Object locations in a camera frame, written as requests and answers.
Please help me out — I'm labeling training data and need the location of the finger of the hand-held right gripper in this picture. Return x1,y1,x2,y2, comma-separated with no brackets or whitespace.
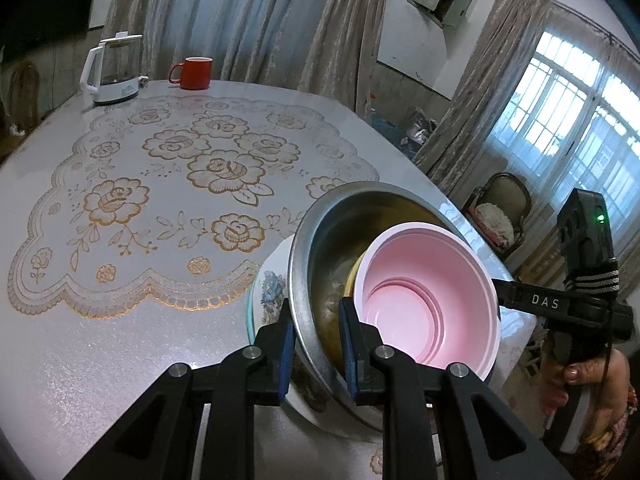
491,278,577,319

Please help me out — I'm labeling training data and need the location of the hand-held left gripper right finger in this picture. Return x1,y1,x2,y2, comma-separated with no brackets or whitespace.
337,297,573,480

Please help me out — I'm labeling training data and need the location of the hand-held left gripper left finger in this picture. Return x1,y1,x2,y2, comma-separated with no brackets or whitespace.
65,299,296,480

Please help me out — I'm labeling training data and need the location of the yellow plastic bowl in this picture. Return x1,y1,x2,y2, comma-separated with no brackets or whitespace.
342,252,368,301

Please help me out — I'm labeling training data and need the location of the white plate red blue print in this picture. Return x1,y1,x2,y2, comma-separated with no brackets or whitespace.
247,247,386,443

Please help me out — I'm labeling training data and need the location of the red plastic bowl pink inside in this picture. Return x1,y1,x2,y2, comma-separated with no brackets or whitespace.
352,222,502,383

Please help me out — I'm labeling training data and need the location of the stainless steel bowl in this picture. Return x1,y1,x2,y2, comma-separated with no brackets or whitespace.
289,181,503,433

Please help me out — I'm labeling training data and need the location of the person's right forearm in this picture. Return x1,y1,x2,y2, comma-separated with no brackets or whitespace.
597,349,640,426

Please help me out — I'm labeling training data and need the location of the person's right hand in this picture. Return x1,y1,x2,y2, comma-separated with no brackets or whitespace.
542,339,609,417

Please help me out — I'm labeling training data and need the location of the upholstered armchair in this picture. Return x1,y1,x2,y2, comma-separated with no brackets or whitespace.
462,172,532,261

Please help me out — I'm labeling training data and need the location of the barred window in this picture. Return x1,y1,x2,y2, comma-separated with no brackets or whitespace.
482,30,640,261

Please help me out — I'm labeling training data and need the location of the person's patterned clothing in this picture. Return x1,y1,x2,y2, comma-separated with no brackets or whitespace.
575,400,640,480

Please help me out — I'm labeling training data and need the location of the gold floral lace table mat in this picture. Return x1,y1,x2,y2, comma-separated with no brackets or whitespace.
7,95,381,318

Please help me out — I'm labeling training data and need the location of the beige narrow curtain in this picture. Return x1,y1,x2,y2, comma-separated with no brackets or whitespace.
412,0,566,196

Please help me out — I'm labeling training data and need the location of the shiny plastic bag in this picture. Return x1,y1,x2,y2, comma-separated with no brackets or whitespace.
407,107,441,141

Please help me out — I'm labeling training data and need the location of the blue plastic bin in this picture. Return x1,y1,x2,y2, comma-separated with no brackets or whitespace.
372,115,408,136

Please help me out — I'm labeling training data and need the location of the curtain rod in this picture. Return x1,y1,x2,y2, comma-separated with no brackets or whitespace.
492,0,626,47

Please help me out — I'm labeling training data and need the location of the red mug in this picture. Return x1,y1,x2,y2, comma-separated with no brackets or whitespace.
168,57,214,90

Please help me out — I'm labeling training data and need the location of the white electric kettle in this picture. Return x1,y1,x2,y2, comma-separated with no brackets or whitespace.
80,33,151,106

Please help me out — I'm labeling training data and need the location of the beige wide curtain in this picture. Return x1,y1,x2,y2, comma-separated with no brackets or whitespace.
102,0,396,111

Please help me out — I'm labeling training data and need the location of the carved wooden chair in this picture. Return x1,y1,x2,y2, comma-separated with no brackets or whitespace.
7,60,41,131

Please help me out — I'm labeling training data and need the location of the black flat television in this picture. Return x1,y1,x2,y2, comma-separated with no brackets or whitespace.
10,0,106,51

